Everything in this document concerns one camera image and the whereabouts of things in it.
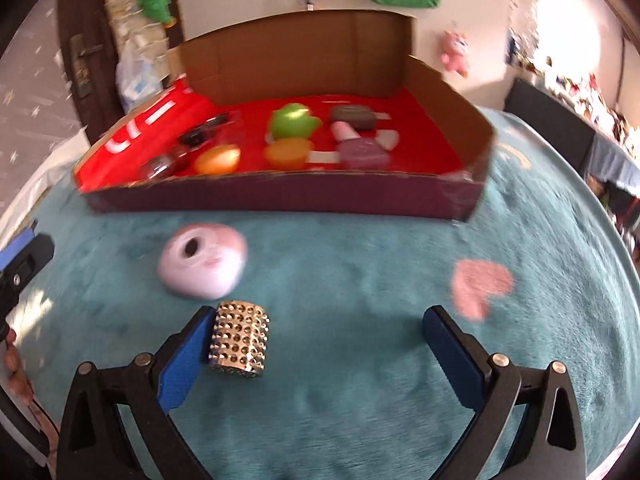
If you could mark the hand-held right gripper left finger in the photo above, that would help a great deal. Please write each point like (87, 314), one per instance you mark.
(182, 360)

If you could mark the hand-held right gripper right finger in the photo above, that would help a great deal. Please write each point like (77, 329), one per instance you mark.
(452, 355)

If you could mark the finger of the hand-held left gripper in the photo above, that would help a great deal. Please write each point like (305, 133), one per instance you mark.
(30, 260)

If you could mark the studded metal cylinder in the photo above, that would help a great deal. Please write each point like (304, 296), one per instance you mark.
(239, 342)

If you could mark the cardboard box with red lining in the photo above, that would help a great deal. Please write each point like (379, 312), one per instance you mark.
(280, 197)

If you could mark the small orange ball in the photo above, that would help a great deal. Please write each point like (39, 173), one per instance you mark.
(217, 160)

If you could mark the black key fob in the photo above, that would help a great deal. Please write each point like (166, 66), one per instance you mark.
(202, 132)

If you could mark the large orange ball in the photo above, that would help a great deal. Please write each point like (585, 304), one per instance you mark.
(287, 154)

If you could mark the brown rounded case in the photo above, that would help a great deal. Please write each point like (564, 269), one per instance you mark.
(352, 117)

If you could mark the green duck toy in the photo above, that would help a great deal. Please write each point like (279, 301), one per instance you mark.
(292, 122)

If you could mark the person's left hand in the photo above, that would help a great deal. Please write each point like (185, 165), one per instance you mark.
(10, 360)

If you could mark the pink round device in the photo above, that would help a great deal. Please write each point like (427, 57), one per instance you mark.
(202, 265)

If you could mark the teal fleece blanket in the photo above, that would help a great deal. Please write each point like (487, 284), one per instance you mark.
(350, 285)

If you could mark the dark round bead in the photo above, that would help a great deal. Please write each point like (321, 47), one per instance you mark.
(162, 166)

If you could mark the white plastic bag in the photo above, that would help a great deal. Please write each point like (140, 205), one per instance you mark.
(137, 77)

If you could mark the purple bottle with pink cap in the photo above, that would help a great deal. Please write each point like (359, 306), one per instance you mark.
(362, 152)

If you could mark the dark dresser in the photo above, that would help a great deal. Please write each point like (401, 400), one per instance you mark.
(545, 120)

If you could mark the dark brown door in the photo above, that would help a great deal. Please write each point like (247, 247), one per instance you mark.
(70, 10)

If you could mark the beige hanging organiser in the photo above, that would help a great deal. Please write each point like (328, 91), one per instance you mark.
(125, 10)

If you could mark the green plush toy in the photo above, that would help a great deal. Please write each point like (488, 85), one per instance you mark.
(155, 5)

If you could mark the row of cosmetics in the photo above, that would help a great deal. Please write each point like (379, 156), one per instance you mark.
(590, 100)

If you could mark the pink plush toy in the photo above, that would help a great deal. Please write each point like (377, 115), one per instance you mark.
(455, 52)

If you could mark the wall mirror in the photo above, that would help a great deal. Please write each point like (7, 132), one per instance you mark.
(525, 25)

